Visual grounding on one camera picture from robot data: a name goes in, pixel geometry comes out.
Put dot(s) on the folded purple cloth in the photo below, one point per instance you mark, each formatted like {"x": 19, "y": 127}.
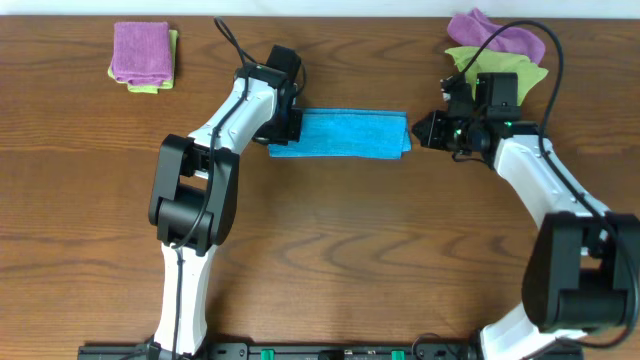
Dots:
{"x": 142, "y": 53}

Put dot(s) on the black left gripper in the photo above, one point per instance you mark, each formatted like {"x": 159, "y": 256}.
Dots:
{"x": 293, "y": 135}

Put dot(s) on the folded green cloth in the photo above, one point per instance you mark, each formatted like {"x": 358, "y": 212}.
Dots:
{"x": 174, "y": 35}

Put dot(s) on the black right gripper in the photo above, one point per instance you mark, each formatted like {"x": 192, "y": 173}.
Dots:
{"x": 435, "y": 120}

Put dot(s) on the crumpled green cloth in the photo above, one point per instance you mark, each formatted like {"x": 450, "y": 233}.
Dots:
{"x": 529, "y": 74}

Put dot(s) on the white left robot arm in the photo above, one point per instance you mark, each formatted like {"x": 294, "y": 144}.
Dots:
{"x": 194, "y": 196}

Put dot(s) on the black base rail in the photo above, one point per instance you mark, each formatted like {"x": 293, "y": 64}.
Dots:
{"x": 243, "y": 351}

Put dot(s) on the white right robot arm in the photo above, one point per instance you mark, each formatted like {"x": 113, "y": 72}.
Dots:
{"x": 583, "y": 275}

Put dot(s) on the blue microfiber cloth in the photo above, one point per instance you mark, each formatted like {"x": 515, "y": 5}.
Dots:
{"x": 334, "y": 132}

